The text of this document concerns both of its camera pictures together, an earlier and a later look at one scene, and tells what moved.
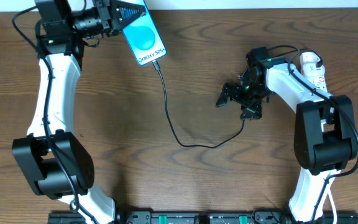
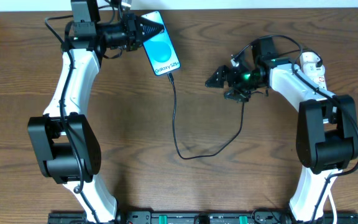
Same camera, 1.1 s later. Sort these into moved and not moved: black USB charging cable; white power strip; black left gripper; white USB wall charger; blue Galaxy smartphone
Moved: black left gripper; black USB charging cable; blue Galaxy smartphone
Not moved: white USB wall charger; white power strip
